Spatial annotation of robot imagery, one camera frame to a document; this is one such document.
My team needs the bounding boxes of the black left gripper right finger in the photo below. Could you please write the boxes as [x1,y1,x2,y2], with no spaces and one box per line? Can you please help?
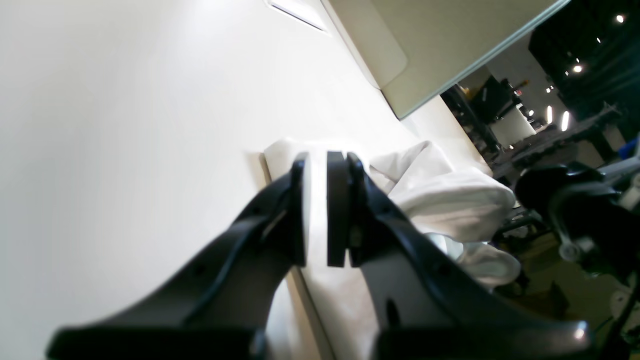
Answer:
[326,152,595,360]

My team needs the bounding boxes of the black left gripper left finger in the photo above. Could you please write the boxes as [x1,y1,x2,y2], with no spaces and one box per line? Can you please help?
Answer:
[46,153,307,360]

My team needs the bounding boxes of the white T-shirt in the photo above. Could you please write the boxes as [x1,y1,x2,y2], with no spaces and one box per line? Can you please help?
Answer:
[263,138,521,360]

